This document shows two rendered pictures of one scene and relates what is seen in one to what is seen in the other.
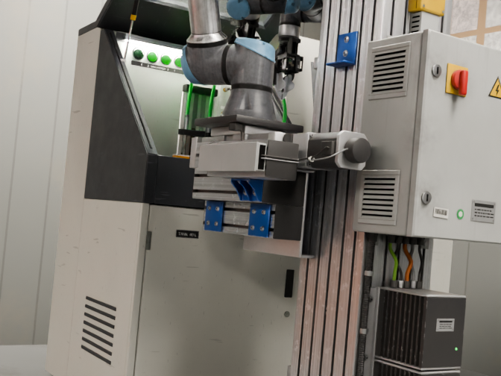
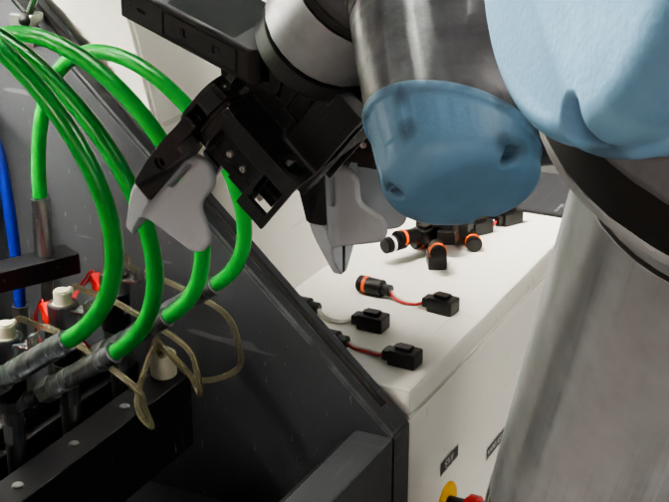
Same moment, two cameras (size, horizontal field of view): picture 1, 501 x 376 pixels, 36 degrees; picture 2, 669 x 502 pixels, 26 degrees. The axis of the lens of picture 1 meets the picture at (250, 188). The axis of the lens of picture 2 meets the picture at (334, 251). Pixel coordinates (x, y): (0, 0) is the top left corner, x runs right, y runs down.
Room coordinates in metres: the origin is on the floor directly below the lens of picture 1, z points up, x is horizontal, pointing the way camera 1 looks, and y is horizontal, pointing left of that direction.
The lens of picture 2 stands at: (1.85, 0.48, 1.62)
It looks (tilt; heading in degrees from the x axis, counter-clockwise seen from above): 21 degrees down; 327
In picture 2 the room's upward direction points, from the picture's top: straight up
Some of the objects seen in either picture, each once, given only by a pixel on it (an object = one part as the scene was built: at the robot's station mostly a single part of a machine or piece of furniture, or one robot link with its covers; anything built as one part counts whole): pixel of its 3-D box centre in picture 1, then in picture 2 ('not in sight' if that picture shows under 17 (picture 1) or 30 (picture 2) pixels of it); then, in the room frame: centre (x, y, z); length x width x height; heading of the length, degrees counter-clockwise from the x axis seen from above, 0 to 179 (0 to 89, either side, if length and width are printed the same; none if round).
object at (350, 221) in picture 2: (281, 85); (351, 225); (2.68, -0.08, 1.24); 0.06 x 0.03 x 0.09; 31
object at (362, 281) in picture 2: not in sight; (406, 294); (3.03, -0.38, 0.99); 0.12 x 0.02 x 0.02; 25
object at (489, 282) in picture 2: not in sight; (442, 264); (3.13, -0.50, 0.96); 0.70 x 0.22 x 0.03; 121
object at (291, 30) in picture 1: (289, 33); not in sight; (2.69, -0.09, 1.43); 0.08 x 0.08 x 0.05
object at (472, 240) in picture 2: not in sight; (453, 221); (3.15, -0.53, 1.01); 0.23 x 0.11 x 0.06; 121
